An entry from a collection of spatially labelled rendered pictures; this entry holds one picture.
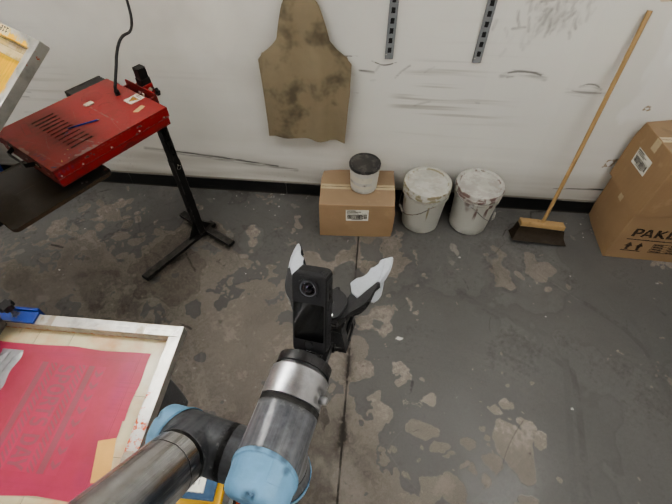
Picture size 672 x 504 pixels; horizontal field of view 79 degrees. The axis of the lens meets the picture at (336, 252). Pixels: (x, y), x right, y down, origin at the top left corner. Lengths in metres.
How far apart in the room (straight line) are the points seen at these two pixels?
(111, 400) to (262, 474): 1.00
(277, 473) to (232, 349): 2.01
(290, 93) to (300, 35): 0.33
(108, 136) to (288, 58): 1.06
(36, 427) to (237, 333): 1.28
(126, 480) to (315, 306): 0.26
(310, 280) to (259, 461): 0.20
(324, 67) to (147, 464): 2.26
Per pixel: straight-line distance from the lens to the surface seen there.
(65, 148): 2.10
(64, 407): 1.49
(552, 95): 2.83
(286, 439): 0.49
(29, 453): 1.49
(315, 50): 2.50
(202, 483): 1.25
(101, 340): 1.55
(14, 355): 1.67
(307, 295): 0.50
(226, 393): 2.37
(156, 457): 0.55
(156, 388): 1.36
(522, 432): 2.43
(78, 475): 1.40
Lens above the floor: 2.16
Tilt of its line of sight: 51 degrees down
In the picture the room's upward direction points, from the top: straight up
